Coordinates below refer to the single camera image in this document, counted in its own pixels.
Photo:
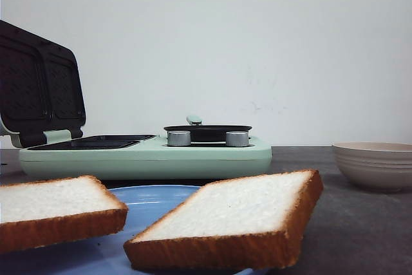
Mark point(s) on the white bread slice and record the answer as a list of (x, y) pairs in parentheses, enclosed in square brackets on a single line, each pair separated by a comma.
[(43, 213), (252, 222)]

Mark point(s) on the breakfast maker hinged lid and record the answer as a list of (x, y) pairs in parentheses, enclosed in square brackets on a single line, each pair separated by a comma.
[(40, 88)]

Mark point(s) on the beige ribbed bowl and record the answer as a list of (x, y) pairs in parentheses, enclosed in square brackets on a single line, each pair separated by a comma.
[(380, 166)]

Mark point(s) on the mint green breakfast maker base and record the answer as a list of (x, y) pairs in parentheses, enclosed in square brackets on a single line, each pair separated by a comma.
[(147, 159)]

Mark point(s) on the right silver control knob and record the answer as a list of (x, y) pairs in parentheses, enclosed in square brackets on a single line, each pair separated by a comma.
[(237, 139)]

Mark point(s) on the silver control knob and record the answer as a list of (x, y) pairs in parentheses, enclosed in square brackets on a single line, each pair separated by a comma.
[(178, 138), (237, 139)]

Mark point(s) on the left silver control knob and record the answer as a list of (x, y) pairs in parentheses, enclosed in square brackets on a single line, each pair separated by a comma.
[(178, 138)]

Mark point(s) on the blue plastic plate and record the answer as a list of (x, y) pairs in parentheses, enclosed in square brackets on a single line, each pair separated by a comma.
[(101, 255)]

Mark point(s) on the black frying pan mint handle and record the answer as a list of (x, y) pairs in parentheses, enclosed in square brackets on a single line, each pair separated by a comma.
[(206, 132)]

